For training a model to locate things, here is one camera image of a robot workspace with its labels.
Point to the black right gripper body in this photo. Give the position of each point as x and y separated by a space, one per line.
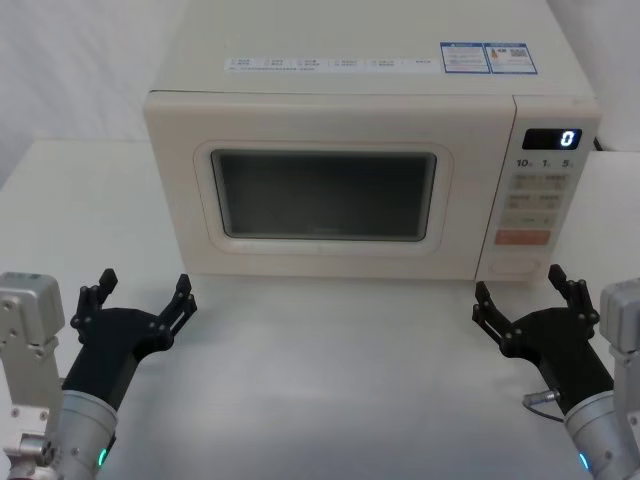
560 345

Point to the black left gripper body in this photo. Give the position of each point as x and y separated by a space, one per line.
112 345

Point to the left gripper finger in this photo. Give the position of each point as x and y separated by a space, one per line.
176 310
92 300

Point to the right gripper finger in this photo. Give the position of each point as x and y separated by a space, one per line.
575 295
492 317

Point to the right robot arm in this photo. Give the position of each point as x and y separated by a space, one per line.
615 425

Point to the white table cloth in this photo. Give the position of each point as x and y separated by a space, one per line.
320 380

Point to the white curtain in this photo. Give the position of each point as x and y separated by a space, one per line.
75 65

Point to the cream microwave oven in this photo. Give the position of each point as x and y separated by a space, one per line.
320 115

